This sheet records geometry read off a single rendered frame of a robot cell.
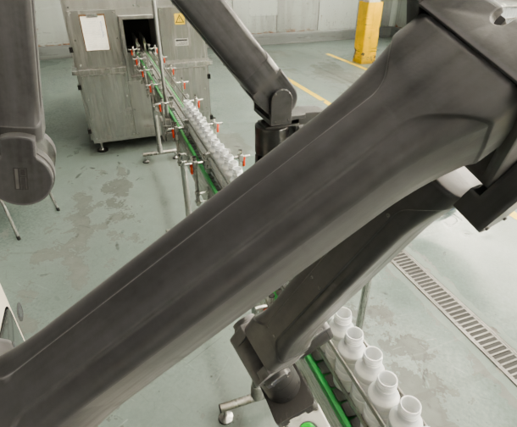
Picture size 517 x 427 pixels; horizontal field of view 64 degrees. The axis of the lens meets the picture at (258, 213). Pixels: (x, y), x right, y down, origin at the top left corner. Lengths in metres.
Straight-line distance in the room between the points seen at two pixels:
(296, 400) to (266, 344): 0.21
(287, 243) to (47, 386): 0.13
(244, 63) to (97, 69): 4.01
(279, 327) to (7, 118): 0.42
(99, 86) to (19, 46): 4.05
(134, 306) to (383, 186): 0.12
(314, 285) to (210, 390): 1.88
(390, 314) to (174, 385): 1.31
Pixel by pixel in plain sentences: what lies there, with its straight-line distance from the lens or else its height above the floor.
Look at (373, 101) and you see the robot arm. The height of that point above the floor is 1.78.
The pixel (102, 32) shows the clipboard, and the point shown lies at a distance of 4.54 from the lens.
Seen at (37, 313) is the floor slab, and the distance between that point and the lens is 2.89.
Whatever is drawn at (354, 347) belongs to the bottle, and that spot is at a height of 1.14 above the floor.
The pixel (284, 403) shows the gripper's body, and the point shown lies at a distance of 0.68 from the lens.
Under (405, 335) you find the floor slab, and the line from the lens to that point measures 2.59.
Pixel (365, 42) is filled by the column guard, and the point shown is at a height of 0.40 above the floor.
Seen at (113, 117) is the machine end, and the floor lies 0.39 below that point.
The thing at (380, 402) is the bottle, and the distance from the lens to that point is 0.88.
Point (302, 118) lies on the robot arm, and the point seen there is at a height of 1.61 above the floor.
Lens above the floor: 1.83
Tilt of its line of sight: 32 degrees down
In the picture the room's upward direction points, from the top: straight up
